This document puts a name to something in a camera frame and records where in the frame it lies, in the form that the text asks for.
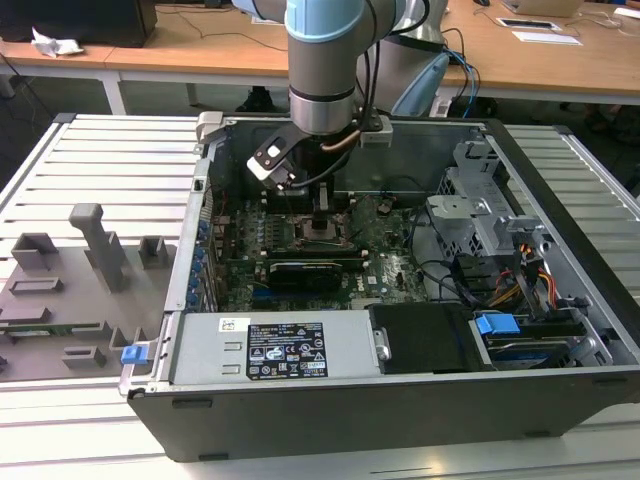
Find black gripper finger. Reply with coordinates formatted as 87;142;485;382
310;181;336;228

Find silver CPU plate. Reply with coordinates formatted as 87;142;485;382
305;219;344;242

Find black RAM slot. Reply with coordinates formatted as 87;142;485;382
266;190;350;203
266;200;350;213
259;246;365;256
259;253;367;262

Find CPU socket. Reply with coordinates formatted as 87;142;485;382
292;212;359;251

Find black graphics card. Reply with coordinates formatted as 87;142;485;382
268;258;345;294

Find black chair base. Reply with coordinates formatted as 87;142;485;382
234;86;274;114

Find green motherboard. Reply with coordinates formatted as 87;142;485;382
209;192;432;314

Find pale blue teach pendant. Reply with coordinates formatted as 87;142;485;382
391;49;452;117

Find silver metal drive cage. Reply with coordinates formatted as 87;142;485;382
425;139;549;266

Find black plastic shroud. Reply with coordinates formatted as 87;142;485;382
367;301;484;376

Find wooden desk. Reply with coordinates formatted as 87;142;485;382
0;3;292;117
439;0;640;107

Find silver power supply with label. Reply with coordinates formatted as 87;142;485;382
167;310;377;387

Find black open PC case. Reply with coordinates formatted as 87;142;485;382
116;110;640;464

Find blue case latch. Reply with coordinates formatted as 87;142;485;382
121;344;152;368

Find hard disk drive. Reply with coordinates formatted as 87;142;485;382
482;333;574;372

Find flat tablet device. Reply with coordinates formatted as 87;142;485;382
494;17;562;32

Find grey parts rack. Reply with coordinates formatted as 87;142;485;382
0;202;177;384

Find silver laptop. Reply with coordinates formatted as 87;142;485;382
501;0;585;17

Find black box on desk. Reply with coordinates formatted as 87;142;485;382
0;0;159;49

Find crumpled white paper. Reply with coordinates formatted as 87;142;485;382
30;26;85;59

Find green RAM stick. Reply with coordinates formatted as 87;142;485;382
0;322;104;336

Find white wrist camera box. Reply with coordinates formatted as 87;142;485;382
246;132;297;192

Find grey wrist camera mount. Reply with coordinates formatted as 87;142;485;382
358;115;395;150

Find blue cables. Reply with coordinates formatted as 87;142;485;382
457;48;483;119

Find blue disk carrier handle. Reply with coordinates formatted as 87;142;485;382
476;311;520;337

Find yellow red power wires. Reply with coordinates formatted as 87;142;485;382
492;242;559;307

